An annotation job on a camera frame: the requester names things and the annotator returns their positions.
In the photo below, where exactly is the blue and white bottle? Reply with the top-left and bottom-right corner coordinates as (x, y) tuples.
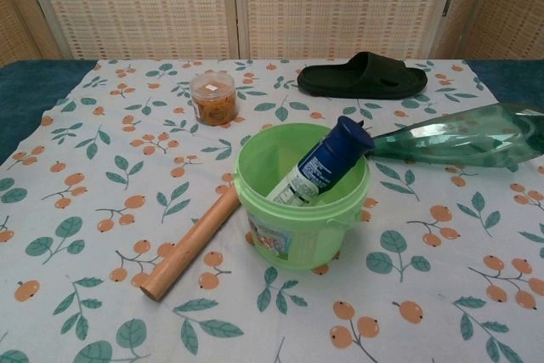
(266, 115), (376, 208)

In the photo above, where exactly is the clear jar with orange contents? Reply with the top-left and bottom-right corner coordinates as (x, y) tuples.
(190, 73), (239, 127)

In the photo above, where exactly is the green transparent spray bottle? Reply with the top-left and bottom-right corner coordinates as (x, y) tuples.
(359, 102), (544, 174)

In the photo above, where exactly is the wooden rolling pin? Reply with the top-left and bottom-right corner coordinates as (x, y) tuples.
(140, 186), (242, 299)

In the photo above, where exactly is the floral fruit print tablecloth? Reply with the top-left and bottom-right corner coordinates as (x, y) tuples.
(0, 58), (544, 363)

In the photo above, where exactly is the light green plastic bucket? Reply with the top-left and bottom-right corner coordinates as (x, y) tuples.
(235, 122), (371, 275)

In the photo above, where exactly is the black slide slipper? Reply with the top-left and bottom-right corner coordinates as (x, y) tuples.
(296, 51), (428, 100)

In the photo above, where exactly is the woven bamboo screen panel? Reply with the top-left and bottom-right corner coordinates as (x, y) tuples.
(0, 0), (59, 67)
(234, 0), (452, 60)
(19, 0), (238, 61)
(439, 0), (544, 62)

